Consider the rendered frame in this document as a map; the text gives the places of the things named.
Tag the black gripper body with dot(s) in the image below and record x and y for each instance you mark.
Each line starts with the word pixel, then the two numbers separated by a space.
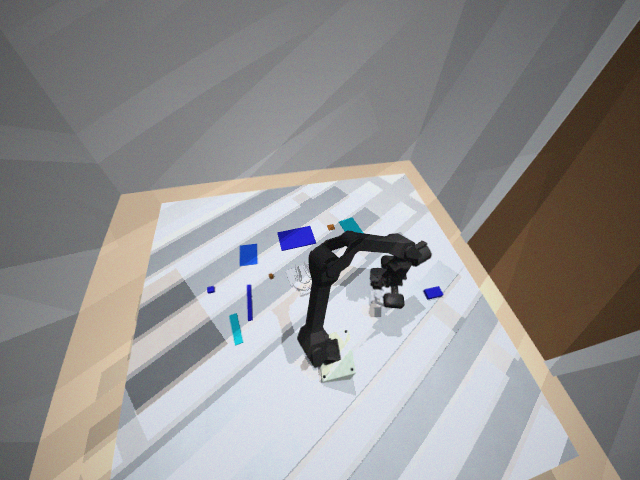
pixel 393 299

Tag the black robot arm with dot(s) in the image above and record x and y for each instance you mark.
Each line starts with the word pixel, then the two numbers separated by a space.
pixel 325 268

